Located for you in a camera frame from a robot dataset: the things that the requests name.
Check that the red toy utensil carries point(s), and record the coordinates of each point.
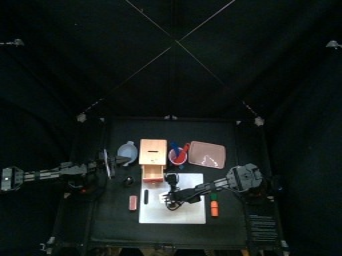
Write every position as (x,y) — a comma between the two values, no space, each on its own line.
(184,148)

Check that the pink nigiri sushi toy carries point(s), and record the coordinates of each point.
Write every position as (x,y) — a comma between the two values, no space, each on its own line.
(132,203)

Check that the wooden box with slot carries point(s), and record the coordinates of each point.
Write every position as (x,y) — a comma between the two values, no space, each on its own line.
(152,146)

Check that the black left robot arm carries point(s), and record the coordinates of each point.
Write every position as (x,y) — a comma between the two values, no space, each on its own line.
(44,173)

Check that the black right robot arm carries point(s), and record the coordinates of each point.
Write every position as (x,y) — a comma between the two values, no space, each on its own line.
(208,186)

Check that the blue toy utensil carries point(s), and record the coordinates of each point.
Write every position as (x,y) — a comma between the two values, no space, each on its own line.
(175,146)

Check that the red front wooden drawer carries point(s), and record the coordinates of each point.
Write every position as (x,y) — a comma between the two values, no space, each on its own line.
(153,173)

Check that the blue-grey bowl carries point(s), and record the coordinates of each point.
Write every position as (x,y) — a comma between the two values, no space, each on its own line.
(125,150)

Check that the black shiny container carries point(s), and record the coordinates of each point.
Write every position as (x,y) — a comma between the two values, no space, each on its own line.
(171,180)

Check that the small metal bucket cup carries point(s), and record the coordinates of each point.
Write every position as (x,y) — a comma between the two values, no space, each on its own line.
(128,181)

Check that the orange toy carrot green top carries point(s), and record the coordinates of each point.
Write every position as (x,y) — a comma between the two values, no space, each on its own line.
(214,208)

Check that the silver frame bracket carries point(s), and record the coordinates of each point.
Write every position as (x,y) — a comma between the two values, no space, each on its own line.
(284,248)
(80,117)
(259,121)
(47,246)
(16,42)
(169,117)
(332,44)

